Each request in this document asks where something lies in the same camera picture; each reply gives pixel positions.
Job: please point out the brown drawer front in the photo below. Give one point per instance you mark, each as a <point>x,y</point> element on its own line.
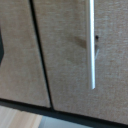
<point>66,66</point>
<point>20,66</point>

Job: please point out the black framed drawer cabinet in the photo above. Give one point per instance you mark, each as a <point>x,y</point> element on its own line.
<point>83,118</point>

